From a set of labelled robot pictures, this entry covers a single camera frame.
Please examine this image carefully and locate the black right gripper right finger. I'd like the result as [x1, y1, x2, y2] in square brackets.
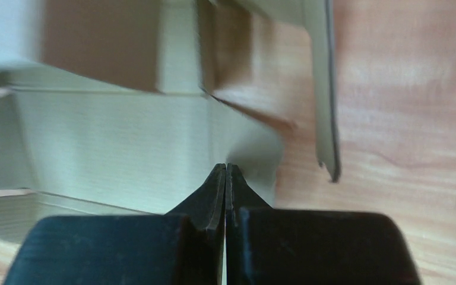
[226, 164, 421, 284]

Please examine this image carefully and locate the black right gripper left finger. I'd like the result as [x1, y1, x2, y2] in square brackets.
[5, 164, 226, 284]

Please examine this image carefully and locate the brown cardboard paper box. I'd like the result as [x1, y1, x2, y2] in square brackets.
[0, 0, 342, 245]

